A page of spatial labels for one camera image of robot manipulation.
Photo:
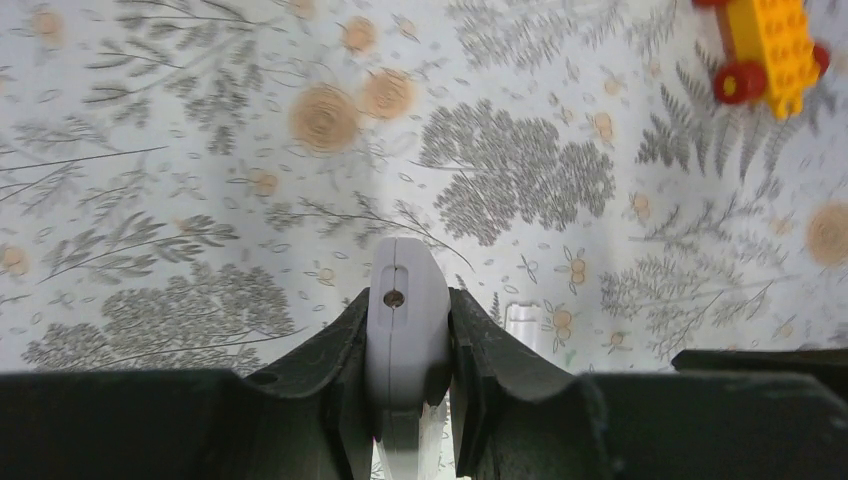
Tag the white battery cover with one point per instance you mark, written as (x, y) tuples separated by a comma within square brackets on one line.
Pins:
[(522, 320)]

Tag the floral patterned table mat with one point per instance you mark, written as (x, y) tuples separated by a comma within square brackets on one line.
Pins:
[(203, 183)]

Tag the yellow toy brick car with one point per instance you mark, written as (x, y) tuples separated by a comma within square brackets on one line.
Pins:
[(771, 57)]

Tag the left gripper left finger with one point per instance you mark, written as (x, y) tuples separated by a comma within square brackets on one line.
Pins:
[(303, 416)]

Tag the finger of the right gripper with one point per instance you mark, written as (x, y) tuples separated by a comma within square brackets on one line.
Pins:
[(828, 366)]

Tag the white remote control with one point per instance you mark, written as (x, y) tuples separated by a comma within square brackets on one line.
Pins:
[(408, 366)]

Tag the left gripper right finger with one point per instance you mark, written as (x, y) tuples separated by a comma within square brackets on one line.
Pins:
[(515, 415)]

